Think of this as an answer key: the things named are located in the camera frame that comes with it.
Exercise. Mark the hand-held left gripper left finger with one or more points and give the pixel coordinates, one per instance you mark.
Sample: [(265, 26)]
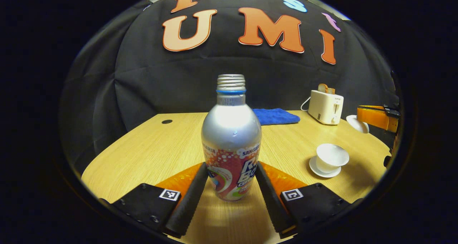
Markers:
[(189, 201)]

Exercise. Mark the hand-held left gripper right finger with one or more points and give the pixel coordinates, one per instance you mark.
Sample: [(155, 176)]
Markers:
[(272, 201)]

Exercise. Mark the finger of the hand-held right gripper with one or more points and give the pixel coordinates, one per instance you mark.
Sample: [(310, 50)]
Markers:
[(372, 117)]

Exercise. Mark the white teacup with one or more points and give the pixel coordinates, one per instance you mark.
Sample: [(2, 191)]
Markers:
[(331, 154)]

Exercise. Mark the silver water bottle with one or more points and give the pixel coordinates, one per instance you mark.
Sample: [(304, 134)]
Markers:
[(230, 136)]

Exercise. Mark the toast slice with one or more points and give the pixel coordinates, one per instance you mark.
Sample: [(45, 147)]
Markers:
[(322, 88), (331, 91)]

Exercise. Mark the white toaster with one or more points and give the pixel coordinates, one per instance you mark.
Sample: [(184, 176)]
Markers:
[(323, 106)]

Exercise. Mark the white saucer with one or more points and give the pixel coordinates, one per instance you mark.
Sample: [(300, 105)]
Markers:
[(318, 170)]

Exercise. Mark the blue towel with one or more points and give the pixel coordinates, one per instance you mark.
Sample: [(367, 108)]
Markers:
[(275, 116)]

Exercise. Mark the black backdrop cloth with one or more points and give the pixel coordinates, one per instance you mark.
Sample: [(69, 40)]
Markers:
[(214, 79)]

